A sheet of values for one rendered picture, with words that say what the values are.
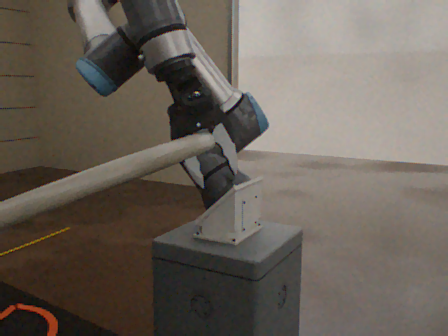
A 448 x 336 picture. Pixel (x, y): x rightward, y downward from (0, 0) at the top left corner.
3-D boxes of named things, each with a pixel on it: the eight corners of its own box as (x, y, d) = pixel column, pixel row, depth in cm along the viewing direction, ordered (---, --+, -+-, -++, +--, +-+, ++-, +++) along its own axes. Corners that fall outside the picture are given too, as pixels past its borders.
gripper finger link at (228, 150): (243, 166, 84) (215, 124, 84) (250, 165, 78) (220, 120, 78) (229, 176, 84) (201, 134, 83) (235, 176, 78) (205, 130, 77)
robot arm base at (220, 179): (225, 205, 172) (210, 184, 174) (260, 175, 162) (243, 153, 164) (198, 218, 155) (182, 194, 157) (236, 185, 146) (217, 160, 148)
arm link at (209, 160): (201, 188, 169) (174, 151, 173) (238, 159, 167) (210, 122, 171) (191, 185, 154) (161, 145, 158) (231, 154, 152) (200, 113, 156)
